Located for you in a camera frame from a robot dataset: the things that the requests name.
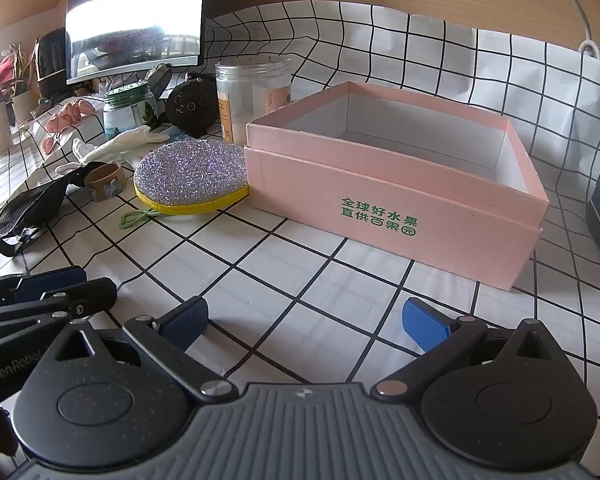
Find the black grid white tablecloth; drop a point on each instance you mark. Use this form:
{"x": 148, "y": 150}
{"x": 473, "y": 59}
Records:
{"x": 280, "y": 270}

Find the small white plant pot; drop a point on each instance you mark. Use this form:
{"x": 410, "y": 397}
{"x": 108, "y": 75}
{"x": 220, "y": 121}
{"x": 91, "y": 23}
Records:
{"x": 24, "y": 107}

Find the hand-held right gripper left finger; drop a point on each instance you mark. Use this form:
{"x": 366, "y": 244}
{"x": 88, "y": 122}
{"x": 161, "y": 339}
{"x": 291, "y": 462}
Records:
{"x": 182, "y": 321}

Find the pink cloth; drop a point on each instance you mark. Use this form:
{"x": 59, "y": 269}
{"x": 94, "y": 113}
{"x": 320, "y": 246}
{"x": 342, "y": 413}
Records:
{"x": 67, "y": 115}

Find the glittery yellow-edged sponge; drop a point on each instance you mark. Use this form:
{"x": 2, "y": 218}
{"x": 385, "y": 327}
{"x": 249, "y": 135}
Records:
{"x": 190, "y": 175}

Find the black mesh pouch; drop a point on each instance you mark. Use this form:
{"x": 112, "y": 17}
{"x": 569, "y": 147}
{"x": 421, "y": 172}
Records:
{"x": 27, "y": 207}

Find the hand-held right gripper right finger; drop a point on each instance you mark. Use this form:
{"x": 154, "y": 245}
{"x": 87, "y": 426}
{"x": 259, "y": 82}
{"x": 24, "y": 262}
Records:
{"x": 425, "y": 327}

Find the computer monitor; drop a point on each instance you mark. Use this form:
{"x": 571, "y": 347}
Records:
{"x": 130, "y": 15}

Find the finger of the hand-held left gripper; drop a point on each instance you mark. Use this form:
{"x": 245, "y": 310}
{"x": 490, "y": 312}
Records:
{"x": 87, "y": 295}
{"x": 55, "y": 280}

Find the pink cardboard box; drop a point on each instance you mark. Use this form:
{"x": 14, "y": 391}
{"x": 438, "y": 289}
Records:
{"x": 395, "y": 210}

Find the black cat plush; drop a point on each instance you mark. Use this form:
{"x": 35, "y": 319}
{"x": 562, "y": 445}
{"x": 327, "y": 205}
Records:
{"x": 190, "y": 105}

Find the black speaker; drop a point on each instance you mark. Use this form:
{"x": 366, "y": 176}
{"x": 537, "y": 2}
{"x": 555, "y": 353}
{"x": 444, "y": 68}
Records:
{"x": 52, "y": 65}

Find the white cotton glove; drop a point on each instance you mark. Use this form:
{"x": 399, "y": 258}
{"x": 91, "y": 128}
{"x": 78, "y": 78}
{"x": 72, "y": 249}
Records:
{"x": 77, "y": 152}
{"x": 130, "y": 141}

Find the brown tape roll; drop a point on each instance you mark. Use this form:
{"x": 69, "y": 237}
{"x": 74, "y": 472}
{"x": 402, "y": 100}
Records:
{"x": 102, "y": 187}

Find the green-lid glass jar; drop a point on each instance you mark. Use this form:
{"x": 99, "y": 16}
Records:
{"x": 125, "y": 112}

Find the green-leaf plant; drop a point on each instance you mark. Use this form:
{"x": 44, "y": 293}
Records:
{"x": 22, "y": 67}

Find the clear plastic jar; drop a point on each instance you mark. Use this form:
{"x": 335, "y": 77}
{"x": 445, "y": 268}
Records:
{"x": 252, "y": 95}

